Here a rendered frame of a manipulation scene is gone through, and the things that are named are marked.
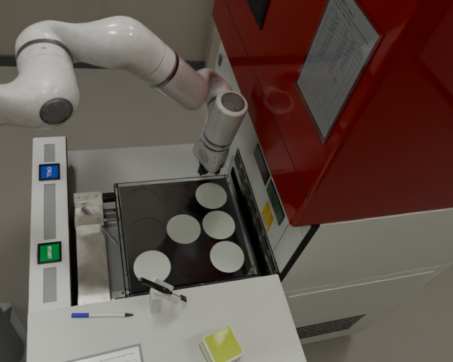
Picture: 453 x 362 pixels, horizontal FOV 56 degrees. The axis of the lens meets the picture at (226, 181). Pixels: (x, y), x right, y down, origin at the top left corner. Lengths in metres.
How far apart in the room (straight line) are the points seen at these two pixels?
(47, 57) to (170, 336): 0.66
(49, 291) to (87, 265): 0.15
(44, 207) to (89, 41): 0.56
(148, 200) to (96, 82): 1.83
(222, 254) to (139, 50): 0.65
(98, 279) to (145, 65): 0.61
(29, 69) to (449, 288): 2.42
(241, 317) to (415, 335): 1.52
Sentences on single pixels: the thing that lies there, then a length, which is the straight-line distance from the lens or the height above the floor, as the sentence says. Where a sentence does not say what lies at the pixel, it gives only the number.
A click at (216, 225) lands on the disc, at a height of 0.90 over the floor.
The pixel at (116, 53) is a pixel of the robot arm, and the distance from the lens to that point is 0.84.
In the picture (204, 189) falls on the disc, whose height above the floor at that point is 0.90.
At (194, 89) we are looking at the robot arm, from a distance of 0.95.
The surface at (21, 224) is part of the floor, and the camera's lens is 2.39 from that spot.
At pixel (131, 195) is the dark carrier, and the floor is 0.90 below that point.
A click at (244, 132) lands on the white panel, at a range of 1.33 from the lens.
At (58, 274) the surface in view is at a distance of 1.15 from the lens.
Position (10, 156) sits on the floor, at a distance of 2.67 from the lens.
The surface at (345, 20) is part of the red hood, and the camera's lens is 0.73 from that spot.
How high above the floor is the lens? 1.99
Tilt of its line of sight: 51 degrees down
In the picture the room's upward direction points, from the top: 17 degrees clockwise
